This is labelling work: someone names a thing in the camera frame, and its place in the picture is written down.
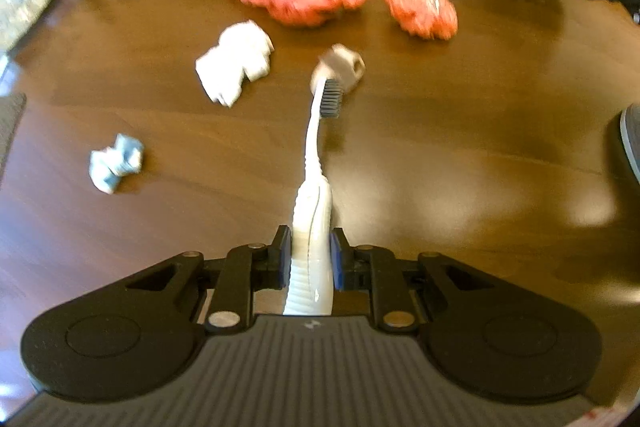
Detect crumpled blue white tissue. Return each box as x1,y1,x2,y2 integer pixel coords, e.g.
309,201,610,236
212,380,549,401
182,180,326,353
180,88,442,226
89,133,145,194

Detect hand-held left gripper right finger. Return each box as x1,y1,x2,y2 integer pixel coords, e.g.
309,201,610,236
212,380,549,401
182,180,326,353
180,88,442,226
330,228,501,333

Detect beige tape roll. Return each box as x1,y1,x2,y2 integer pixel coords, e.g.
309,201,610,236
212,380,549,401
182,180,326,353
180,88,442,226
310,44,366,95

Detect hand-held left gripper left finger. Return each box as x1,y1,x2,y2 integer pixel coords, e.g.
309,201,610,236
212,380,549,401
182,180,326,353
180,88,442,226
125,225,292,333

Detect grey rounded object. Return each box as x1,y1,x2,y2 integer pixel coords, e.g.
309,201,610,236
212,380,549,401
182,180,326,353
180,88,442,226
619,103,640,185

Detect grey floor mat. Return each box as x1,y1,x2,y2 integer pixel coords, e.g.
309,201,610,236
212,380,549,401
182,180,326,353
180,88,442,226
0,92,27,178

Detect white toothbrush dark bristles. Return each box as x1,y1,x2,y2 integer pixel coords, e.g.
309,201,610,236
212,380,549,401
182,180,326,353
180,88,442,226
282,78,346,317

